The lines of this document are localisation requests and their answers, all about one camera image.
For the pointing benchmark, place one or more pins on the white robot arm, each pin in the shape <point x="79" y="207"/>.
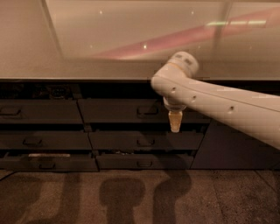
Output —
<point x="255" y="114"/>

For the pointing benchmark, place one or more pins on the white item in drawer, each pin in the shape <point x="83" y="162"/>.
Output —
<point x="49" y="155"/>

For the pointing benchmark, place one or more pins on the grey cabinet door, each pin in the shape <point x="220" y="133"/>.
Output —
<point x="225" y="148"/>

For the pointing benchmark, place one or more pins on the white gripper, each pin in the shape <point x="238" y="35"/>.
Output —
<point x="174" y="106"/>

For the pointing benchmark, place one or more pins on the grey drawer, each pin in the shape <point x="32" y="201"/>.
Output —
<point x="39" y="112"/>
<point x="123" y="111"/>
<point x="144" y="161"/>
<point x="72" y="163"/>
<point x="44" y="140"/>
<point x="146" y="140"/>

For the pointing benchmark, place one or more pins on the dark items in drawer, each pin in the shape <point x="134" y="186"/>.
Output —
<point x="35" y="91"/>

